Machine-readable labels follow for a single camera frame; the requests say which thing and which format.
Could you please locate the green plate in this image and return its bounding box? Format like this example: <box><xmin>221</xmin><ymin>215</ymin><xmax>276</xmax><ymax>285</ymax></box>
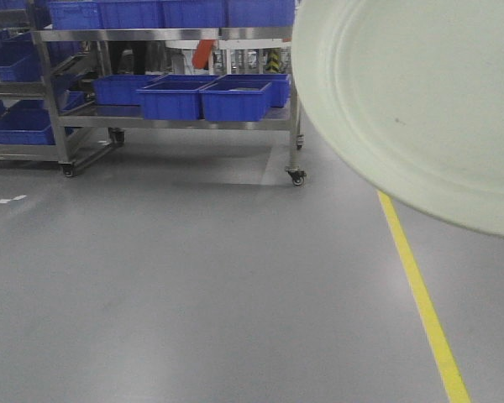
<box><xmin>292</xmin><ymin>1</ymin><xmax>504</xmax><ymax>238</ymax></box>

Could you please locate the blue bin front right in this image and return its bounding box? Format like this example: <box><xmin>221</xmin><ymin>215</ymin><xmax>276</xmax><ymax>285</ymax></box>
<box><xmin>199</xmin><ymin>81</ymin><xmax>272</xmax><ymax>122</ymax></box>

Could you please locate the blue bin rear left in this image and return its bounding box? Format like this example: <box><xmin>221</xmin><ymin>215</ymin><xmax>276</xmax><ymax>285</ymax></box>
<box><xmin>92</xmin><ymin>75</ymin><xmax>162</xmax><ymax>106</ymax></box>

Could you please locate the blue bin top shelf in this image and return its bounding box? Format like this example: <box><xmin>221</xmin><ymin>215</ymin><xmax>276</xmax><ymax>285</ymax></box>
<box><xmin>48</xmin><ymin>1</ymin><xmax>102</xmax><ymax>30</ymax></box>

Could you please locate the blue bin front left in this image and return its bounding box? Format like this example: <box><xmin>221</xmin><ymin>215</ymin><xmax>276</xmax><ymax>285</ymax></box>
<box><xmin>136</xmin><ymin>81</ymin><xmax>210</xmax><ymax>121</ymax></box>

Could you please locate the blue bin rear right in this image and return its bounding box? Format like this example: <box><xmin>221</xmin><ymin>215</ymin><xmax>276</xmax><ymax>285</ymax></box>
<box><xmin>218</xmin><ymin>74</ymin><xmax>291</xmax><ymax>108</ymax></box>

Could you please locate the blue bin mid left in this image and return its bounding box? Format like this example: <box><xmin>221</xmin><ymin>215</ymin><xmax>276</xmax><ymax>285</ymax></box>
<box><xmin>0</xmin><ymin>29</ymin><xmax>83</xmax><ymax>83</ymax></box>

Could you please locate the blue bin lower left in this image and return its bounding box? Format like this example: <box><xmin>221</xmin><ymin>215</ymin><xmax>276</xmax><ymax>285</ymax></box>
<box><xmin>0</xmin><ymin>109</ymin><xmax>55</xmax><ymax>145</ymax></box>

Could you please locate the left steel shelf rack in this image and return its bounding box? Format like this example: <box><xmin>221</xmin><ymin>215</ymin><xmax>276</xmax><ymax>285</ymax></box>
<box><xmin>0</xmin><ymin>0</ymin><xmax>125</xmax><ymax>177</ymax></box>

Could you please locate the steel wheeled cart rack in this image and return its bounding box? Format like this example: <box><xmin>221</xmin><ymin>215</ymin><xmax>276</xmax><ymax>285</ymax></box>
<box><xmin>29</xmin><ymin>0</ymin><xmax>307</xmax><ymax>188</ymax></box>

